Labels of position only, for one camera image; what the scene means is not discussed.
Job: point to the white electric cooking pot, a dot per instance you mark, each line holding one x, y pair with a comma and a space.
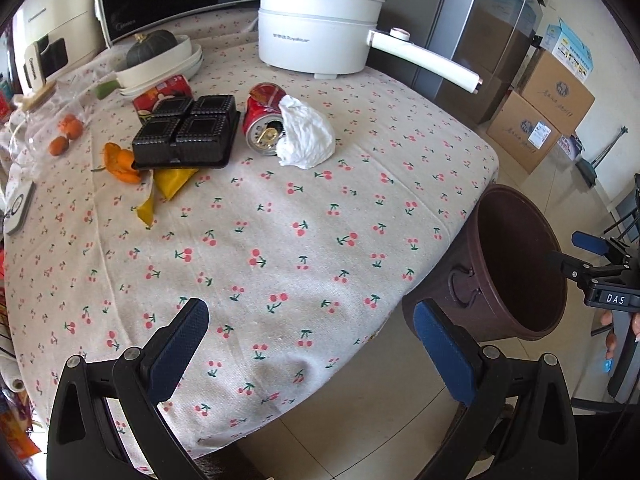
310, 35

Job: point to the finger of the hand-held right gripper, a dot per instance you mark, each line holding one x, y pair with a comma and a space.
590, 243
572, 266

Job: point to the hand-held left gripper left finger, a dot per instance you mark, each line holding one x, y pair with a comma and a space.
177, 350

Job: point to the cream air fryer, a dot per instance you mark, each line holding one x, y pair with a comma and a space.
60, 10

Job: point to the orange peel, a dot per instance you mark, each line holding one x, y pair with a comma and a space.
120, 160

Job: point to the yellow wrapper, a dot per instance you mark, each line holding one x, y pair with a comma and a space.
172, 182

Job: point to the cardboard boxes stack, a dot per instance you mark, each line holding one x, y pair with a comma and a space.
520, 130

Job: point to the cherry print tablecloth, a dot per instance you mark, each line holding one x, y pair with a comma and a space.
300, 220

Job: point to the crushed red soda can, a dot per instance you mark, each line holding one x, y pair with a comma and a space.
260, 115

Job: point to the white remote control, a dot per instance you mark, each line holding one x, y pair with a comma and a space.
19, 207

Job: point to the small orange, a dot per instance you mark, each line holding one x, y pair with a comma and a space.
66, 121
74, 130
58, 145

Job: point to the small green fruit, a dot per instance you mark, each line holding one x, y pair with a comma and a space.
104, 90

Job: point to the brown plastic bin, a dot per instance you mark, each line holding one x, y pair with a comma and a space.
500, 260

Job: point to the plain cardboard box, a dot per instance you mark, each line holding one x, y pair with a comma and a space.
555, 90

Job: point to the person's right hand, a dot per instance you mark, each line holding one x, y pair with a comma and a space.
610, 345

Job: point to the grey refrigerator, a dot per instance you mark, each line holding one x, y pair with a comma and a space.
450, 10

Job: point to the black plastic tray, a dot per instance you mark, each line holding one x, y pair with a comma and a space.
185, 130

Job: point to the red cartoon drink can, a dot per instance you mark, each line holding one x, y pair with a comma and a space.
165, 92

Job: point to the white bowl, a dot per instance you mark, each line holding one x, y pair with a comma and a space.
160, 67

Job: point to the white plate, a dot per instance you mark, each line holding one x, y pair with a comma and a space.
192, 71

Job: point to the blue white box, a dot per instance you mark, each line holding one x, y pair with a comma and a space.
570, 47

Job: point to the white tissue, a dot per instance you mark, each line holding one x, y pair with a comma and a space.
307, 130

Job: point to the stacked white bowls with squash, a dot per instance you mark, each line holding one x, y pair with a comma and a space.
196, 57

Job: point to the black metal rack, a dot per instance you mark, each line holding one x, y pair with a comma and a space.
627, 210

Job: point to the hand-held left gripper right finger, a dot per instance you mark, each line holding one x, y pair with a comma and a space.
445, 355

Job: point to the dark green pumpkin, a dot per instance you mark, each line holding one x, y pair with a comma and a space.
150, 47

